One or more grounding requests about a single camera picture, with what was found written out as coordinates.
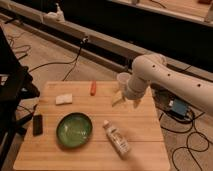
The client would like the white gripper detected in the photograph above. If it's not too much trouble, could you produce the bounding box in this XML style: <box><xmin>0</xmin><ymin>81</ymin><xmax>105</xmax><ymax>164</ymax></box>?
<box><xmin>112</xmin><ymin>79</ymin><xmax>147</xmax><ymax>108</ymax></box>

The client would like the black eraser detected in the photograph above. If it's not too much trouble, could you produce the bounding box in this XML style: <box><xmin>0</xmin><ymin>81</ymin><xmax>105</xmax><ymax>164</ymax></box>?
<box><xmin>33</xmin><ymin>115</ymin><xmax>43</xmax><ymax>136</ymax></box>

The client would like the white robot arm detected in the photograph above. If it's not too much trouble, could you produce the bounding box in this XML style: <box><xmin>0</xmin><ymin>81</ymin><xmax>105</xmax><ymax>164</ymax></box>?
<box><xmin>112</xmin><ymin>53</ymin><xmax>213</xmax><ymax>115</ymax></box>

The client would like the white sponge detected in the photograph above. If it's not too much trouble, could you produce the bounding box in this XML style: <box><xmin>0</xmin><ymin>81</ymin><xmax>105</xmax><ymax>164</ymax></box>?
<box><xmin>55</xmin><ymin>94</ymin><xmax>72</xmax><ymax>105</ymax></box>

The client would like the clear plastic cup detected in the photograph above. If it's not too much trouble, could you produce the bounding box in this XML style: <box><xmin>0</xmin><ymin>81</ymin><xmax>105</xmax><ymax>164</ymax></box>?
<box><xmin>116</xmin><ymin>72</ymin><xmax>130</xmax><ymax>92</ymax></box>

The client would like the orange carrot toy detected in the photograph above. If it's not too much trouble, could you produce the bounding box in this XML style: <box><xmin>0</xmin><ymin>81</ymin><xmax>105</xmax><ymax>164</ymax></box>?
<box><xmin>90</xmin><ymin>81</ymin><xmax>96</xmax><ymax>96</ymax></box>

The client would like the blue electronic box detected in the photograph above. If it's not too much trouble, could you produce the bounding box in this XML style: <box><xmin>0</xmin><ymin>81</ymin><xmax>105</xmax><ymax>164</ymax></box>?
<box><xmin>169</xmin><ymin>99</ymin><xmax>188</xmax><ymax>118</ymax></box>

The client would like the wooden board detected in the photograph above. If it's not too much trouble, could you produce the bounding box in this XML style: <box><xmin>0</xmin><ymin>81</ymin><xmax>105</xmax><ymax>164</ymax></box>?
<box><xmin>14</xmin><ymin>81</ymin><xmax>170</xmax><ymax>171</ymax></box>

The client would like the green bowl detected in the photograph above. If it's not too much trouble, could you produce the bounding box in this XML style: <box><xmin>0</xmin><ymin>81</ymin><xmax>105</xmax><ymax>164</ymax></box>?
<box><xmin>56</xmin><ymin>112</ymin><xmax>93</xmax><ymax>148</ymax></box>

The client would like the white object on ledge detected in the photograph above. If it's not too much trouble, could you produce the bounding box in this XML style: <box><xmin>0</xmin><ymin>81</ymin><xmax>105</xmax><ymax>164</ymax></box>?
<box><xmin>44</xmin><ymin>4</ymin><xmax>65</xmax><ymax>22</ymax></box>

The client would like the black stand left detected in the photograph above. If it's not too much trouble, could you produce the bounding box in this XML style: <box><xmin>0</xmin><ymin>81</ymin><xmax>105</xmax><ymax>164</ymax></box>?
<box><xmin>0</xmin><ymin>27</ymin><xmax>40</xmax><ymax>171</ymax></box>

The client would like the black cables right floor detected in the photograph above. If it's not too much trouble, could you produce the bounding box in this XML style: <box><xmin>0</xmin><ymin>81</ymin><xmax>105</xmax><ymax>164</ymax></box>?
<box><xmin>156</xmin><ymin>106</ymin><xmax>213</xmax><ymax>171</ymax></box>

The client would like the black cable on floor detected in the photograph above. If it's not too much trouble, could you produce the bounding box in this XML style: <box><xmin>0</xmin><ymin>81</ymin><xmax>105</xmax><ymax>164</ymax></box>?
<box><xmin>28</xmin><ymin>36</ymin><xmax>90</xmax><ymax>82</ymax></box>

